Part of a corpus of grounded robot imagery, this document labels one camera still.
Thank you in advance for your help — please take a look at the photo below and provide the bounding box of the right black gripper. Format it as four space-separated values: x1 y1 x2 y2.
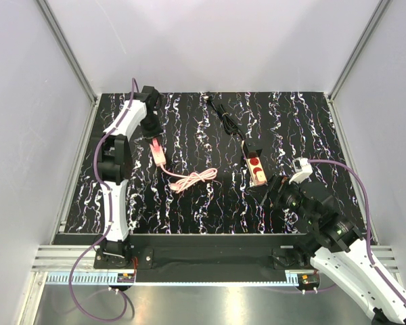
246 173 317 225

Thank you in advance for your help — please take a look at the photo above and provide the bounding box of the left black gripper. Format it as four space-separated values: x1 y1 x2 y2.
139 113 163 146

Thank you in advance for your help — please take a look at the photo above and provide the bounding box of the pink cube plug adapter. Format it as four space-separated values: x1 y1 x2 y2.
254 170 266 182

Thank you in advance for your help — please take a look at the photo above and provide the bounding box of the white pink power strip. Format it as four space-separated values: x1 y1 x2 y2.
150 138 166 167

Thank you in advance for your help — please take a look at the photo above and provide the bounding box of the black smart plug adapter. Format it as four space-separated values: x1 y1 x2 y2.
243 140 263 156

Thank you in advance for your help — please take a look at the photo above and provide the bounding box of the pink cable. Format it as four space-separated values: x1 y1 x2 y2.
158 164 219 194

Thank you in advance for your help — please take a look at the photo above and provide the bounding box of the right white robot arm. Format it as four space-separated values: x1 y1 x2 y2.
249 176 406 324

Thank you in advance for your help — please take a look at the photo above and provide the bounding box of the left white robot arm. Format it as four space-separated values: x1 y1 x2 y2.
93 85 163 268

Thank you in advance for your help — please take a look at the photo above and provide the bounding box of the beige red power strip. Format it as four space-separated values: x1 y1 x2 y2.
242 139 267 186

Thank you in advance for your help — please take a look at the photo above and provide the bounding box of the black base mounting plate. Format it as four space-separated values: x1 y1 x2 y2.
53 234 318 270

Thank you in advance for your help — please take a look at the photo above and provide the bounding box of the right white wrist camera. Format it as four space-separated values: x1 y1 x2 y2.
289 158 313 184

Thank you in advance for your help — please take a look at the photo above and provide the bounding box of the black bundled cable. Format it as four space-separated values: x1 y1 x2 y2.
202 93 246 139

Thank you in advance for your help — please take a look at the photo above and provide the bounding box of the grey cable duct rail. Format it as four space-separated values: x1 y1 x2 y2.
46 270 299 288

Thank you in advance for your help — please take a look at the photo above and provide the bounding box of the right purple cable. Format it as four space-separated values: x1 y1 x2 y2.
270 158 406 314

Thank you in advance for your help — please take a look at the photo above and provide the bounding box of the purple cable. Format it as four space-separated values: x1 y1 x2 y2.
270 158 406 314
68 77 138 321

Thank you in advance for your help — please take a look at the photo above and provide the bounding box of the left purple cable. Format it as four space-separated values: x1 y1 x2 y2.
68 77 138 321

